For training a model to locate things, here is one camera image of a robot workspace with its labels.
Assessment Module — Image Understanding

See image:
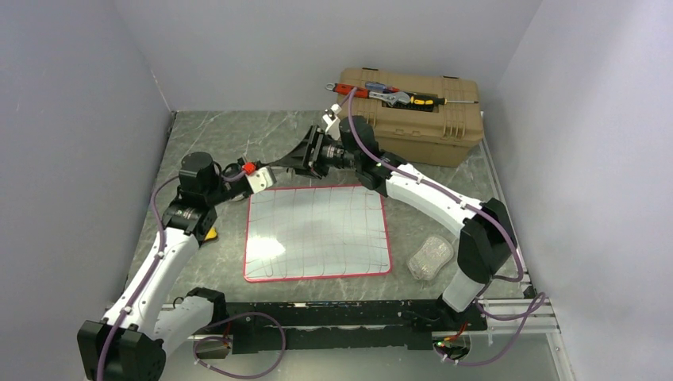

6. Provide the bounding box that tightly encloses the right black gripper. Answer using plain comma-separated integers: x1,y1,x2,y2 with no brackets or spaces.
279,125,360,179

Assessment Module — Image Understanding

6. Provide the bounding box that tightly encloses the red framed whiteboard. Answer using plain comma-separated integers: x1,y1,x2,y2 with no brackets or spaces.
243,185,393,283

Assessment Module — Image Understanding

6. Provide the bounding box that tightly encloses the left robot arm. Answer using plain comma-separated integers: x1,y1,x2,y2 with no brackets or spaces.
77,152,261,380

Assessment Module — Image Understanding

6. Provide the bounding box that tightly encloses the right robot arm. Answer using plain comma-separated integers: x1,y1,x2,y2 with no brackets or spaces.
271,116,517,329

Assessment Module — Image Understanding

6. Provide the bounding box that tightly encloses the yellow black object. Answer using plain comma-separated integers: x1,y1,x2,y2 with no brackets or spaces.
204,227,218,242

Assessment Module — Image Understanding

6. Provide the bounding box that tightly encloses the blue red screwdriver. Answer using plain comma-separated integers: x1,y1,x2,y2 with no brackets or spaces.
365,82,399,94

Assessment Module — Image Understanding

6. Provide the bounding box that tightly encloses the yellow black screwdriver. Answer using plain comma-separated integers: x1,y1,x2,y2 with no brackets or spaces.
410,94,478,106

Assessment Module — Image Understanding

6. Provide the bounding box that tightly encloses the tan plastic toolbox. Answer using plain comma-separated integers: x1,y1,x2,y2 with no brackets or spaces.
338,67,484,167

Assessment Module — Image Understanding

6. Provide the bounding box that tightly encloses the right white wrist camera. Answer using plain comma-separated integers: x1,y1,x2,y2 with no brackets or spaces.
322,103,342,140

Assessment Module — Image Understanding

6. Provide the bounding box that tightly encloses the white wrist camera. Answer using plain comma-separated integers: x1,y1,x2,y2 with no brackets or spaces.
322,103,342,140
242,162,277,194

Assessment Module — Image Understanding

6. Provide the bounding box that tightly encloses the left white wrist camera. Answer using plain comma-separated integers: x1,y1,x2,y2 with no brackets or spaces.
242,162,277,194

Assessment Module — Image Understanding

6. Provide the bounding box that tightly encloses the red handled adjustable wrench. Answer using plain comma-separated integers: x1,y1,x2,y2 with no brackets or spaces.
325,83,412,106

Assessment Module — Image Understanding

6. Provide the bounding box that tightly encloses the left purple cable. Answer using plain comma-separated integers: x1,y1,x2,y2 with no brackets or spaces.
94,173,287,381

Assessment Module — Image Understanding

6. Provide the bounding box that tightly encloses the purple cable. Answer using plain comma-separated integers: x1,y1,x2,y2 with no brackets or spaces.
344,87,548,368
94,173,287,381

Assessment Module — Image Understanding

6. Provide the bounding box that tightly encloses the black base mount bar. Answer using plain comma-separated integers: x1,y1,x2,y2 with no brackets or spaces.
196,299,487,354

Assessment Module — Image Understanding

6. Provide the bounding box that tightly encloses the aluminium rail frame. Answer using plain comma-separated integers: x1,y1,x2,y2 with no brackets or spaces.
83,298,577,381

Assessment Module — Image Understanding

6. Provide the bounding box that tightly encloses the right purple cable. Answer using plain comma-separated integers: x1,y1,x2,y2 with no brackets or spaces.
344,87,548,368

